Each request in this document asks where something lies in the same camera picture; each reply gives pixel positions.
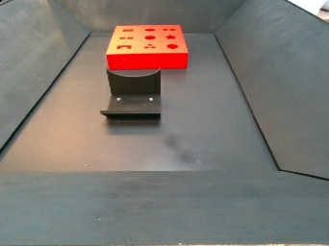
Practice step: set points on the red shape sorter board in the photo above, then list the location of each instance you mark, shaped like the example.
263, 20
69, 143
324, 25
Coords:
147, 47

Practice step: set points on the black curved holder stand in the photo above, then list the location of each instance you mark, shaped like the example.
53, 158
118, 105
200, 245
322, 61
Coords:
135, 94

